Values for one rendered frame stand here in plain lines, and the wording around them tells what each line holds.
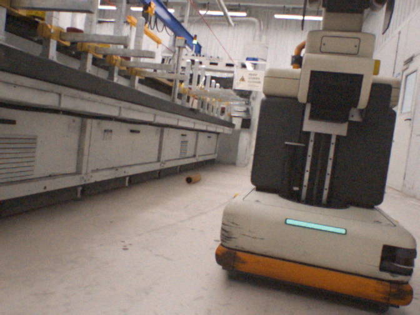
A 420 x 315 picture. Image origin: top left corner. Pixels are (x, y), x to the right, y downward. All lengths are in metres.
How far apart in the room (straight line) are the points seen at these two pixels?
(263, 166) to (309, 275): 0.50
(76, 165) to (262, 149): 1.16
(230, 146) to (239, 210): 4.77
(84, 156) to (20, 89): 0.83
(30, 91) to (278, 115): 0.97
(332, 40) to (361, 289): 0.80
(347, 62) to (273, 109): 0.40
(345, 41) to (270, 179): 0.61
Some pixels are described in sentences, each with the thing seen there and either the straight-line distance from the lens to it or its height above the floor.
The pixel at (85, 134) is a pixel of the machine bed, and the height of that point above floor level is 0.40.
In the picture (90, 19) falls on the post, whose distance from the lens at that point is 1.75.
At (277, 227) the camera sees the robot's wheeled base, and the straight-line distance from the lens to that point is 1.17.
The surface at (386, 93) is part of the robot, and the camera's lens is 1.35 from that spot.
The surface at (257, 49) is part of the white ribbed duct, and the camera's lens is 10.13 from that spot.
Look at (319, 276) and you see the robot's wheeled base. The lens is 1.21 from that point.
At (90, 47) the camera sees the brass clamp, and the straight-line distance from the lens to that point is 1.72.
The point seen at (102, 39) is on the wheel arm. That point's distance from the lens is 1.44.
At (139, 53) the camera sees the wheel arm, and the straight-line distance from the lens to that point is 1.64.
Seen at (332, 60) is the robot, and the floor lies 0.78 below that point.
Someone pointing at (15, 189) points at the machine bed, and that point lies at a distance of 1.78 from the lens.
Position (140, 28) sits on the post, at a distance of 2.20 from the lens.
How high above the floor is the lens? 0.50
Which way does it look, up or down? 3 degrees down
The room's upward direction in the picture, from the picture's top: 7 degrees clockwise
